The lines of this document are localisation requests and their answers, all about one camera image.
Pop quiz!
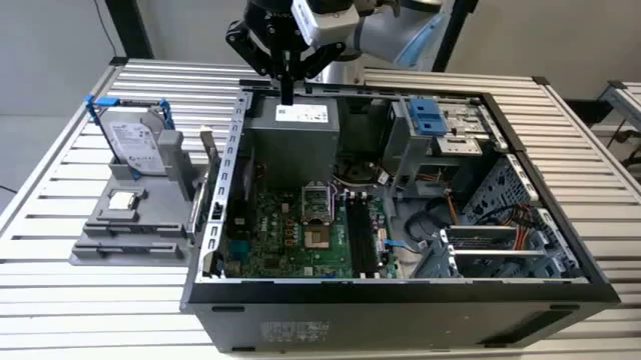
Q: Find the green graphics card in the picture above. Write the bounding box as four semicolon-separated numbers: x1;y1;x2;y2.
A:
189;125;224;243

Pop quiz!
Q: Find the blue-ended data cable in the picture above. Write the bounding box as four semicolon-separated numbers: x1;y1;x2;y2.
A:
380;236;427;248

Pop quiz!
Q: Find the adjacent aluminium slat table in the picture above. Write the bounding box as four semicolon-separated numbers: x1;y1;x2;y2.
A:
592;79;641;132

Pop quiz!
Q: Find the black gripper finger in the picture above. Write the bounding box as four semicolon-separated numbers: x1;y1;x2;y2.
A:
287;43;347;106
224;20;289;106

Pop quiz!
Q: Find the black open PC case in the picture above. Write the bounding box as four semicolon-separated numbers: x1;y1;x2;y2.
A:
177;78;622;353

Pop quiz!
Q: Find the RAM memory stick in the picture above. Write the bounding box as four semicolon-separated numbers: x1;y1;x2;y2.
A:
98;223;180;231
97;242;177;251

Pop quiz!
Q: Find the black upright frame post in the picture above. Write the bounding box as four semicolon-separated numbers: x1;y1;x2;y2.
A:
430;0;476;72
101;0;154;59

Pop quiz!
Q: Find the orange red wire bundle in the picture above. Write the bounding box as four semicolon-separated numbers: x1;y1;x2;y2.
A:
512;204;531;251

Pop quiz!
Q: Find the grey parts rack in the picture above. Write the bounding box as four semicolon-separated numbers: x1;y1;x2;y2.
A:
66;129;211;267

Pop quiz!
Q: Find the metal socket cover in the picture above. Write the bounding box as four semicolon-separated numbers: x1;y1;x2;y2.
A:
299;181;335;226

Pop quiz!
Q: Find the CPU socket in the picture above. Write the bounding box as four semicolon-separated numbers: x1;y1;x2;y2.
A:
301;223;335;251

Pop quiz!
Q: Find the grey power supply unit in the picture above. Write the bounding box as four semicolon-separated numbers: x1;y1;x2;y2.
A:
241;95;341;188

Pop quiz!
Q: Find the metal disk bay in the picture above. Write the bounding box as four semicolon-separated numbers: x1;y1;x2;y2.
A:
414;224;551;278

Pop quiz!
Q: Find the hard disk in blue carrier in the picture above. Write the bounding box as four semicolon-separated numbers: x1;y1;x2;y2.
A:
84;94;175;180

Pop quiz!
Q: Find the single orange wire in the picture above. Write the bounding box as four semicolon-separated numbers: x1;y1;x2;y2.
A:
443;190;458;226

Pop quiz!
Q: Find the black RAM slot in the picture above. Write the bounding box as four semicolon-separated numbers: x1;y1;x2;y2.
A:
344;193;359;278
356;193;373;278
349;193;367;278
361;193;380;278

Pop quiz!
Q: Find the black looped cable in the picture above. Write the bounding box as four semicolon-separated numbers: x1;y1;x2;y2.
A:
403;208;450;251

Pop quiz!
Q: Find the silver CPU chip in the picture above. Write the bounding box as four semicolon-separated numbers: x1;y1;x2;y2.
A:
108;190;137;210

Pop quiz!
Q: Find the green motherboard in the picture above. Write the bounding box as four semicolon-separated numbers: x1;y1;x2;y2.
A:
221;183;402;281

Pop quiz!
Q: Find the blue plastic drive latch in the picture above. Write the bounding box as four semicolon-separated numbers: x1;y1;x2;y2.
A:
407;97;447;138

